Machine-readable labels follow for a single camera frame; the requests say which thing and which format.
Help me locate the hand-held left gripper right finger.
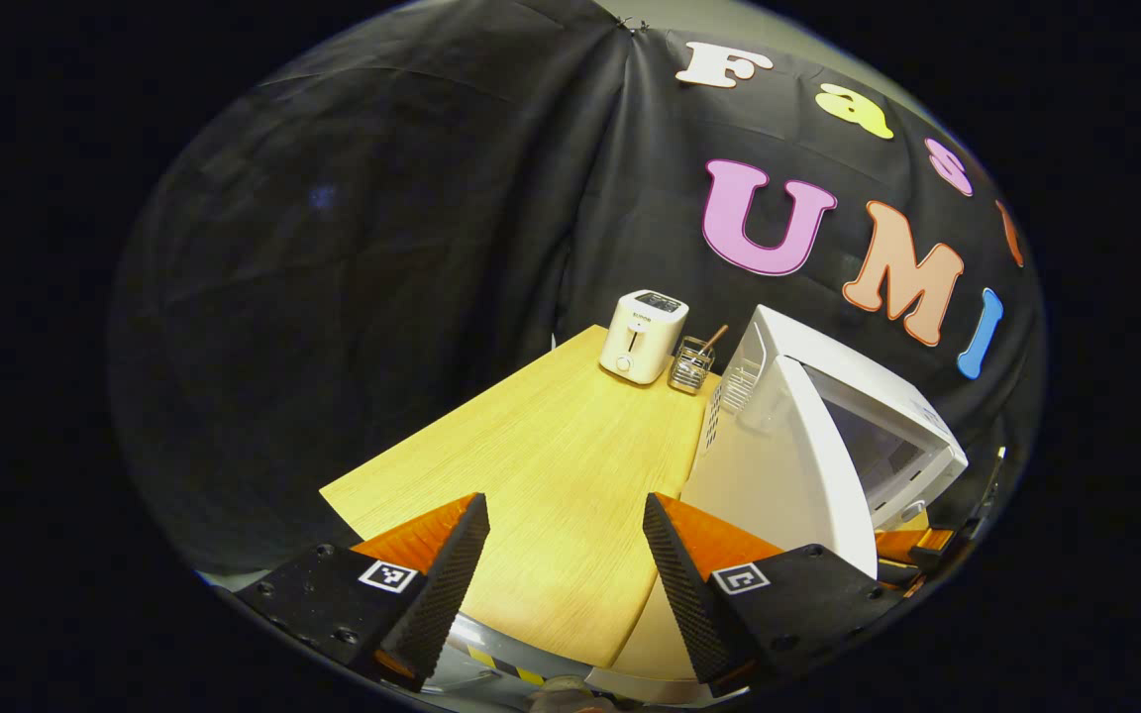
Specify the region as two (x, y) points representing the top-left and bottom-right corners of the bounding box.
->
(642, 492), (906, 689)

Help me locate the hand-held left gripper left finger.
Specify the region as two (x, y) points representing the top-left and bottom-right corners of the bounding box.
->
(232, 492), (491, 693)

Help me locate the white microwave oven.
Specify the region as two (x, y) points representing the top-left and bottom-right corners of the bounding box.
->
(610, 304), (970, 706)

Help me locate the white toaster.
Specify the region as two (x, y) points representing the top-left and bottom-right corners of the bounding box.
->
(599, 289), (690, 386)

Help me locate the wire basket holder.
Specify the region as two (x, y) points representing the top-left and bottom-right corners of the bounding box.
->
(668, 336), (716, 396)

